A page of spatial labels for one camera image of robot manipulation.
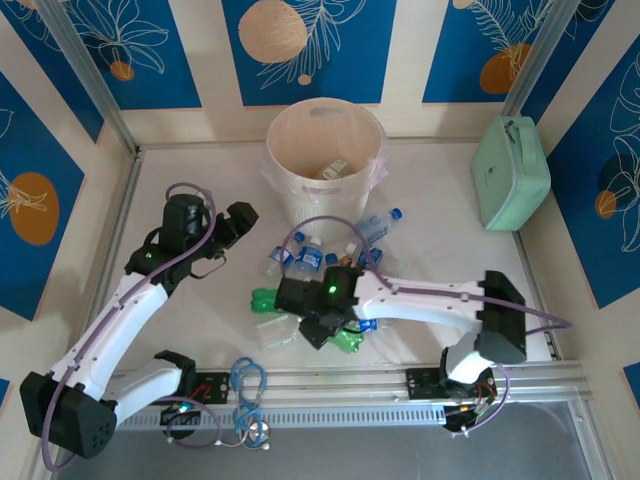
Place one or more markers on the green bottle yellow cap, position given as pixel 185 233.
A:
pixel 352 344
pixel 265 300

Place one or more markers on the clear bottle blue cap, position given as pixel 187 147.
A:
pixel 331 259

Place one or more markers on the water bottle white cap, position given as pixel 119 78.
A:
pixel 371 256
pixel 307 259

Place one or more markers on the clear bottle green label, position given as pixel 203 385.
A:
pixel 275 332

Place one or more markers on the brown chocolate drink bottle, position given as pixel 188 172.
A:
pixel 345 260

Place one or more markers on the crushed water bottle blue cap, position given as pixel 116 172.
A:
pixel 375 227

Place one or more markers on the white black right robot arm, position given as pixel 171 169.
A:
pixel 425 302

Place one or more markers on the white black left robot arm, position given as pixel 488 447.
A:
pixel 110 325

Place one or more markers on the white plastic bin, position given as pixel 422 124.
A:
pixel 320 210

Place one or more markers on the blue stethoscope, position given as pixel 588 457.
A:
pixel 256 432

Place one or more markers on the grey metal panel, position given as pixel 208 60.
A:
pixel 350 460

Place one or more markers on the mint green zip case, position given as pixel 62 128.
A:
pixel 515 170

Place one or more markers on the long aluminium base rail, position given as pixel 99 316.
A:
pixel 325 387

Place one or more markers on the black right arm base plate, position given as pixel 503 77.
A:
pixel 420 385

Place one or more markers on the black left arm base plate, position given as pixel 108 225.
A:
pixel 217 387

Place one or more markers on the aluminium frame post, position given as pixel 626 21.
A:
pixel 540 55
pixel 84 65

